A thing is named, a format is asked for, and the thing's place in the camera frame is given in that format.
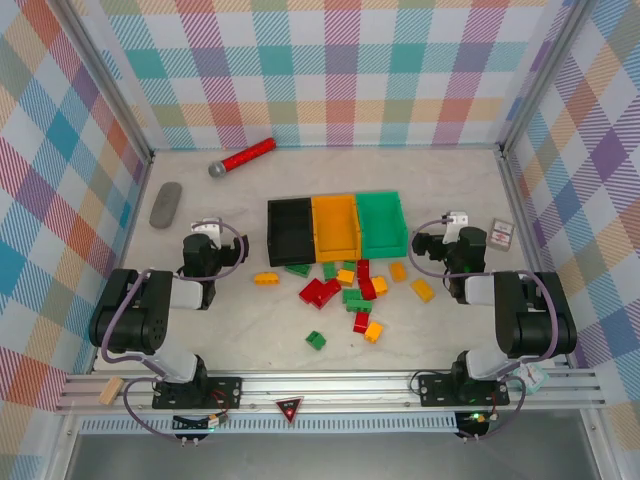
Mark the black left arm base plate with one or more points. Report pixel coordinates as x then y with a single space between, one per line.
225 390

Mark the green plastic bin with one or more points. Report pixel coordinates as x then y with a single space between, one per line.
382 222

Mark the aluminium side rail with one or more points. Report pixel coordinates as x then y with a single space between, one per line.
517 200
134 215

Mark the grey oval stone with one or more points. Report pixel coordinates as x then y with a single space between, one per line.
165 206

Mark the red toy microphone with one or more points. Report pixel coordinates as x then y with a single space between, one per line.
247 152

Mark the green lego brick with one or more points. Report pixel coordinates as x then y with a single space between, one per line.
352 294
330 271
316 340
359 305
298 270
349 265

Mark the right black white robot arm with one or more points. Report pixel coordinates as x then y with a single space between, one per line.
540 320

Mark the small wooden block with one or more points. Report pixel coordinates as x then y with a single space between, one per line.
111 391

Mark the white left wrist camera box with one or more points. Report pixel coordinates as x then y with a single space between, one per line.
206 227

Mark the small teal clock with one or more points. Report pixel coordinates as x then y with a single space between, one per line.
534 378

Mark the orange plastic bin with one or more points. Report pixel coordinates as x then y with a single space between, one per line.
336 225

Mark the small card box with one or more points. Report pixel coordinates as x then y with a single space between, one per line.
500 235

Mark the red lego brick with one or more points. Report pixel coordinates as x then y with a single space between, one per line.
329 296
367 290
363 269
311 291
361 321

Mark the red triangle sign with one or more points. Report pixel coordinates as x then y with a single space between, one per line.
289 407

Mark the aluminium corner post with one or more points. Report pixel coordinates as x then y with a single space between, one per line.
545 75
107 85

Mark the yellow lego brick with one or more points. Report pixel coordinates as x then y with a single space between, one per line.
423 290
379 286
373 332
398 271
345 276
266 278

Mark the black plastic bin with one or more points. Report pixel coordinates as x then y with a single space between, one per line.
290 232

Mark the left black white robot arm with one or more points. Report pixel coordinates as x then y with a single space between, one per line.
130 310

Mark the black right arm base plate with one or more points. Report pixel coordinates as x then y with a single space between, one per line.
435 390

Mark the yellow power connector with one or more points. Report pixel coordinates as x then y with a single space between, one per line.
480 419
212 420

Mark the aluminium frame rail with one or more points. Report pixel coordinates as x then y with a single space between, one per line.
325 387

